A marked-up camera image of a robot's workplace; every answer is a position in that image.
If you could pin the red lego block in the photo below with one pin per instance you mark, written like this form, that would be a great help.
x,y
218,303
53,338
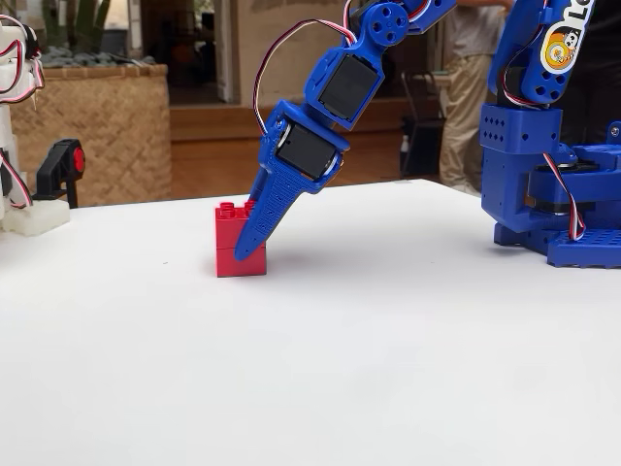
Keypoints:
x,y
228,242

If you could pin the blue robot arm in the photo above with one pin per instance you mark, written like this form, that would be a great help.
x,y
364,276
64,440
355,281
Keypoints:
x,y
519,160

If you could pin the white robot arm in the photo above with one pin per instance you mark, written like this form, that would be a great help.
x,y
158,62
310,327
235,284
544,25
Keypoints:
x,y
12,68

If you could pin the woven basket planter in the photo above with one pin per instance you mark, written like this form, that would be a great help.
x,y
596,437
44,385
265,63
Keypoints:
x,y
97,131

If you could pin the person in beige trousers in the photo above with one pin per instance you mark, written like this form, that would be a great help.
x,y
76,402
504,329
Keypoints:
x,y
466,97

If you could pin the black clamp with red knob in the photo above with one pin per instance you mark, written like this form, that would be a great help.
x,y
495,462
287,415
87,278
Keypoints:
x,y
53,170

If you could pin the grey pebbles in planter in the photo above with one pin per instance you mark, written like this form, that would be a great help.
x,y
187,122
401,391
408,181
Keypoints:
x,y
87,58

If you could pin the green cactus plants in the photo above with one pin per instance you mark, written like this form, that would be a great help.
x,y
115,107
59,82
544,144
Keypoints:
x,y
85,24

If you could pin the orange white round sticker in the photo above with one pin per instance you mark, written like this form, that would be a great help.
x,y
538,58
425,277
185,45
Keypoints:
x,y
563,46

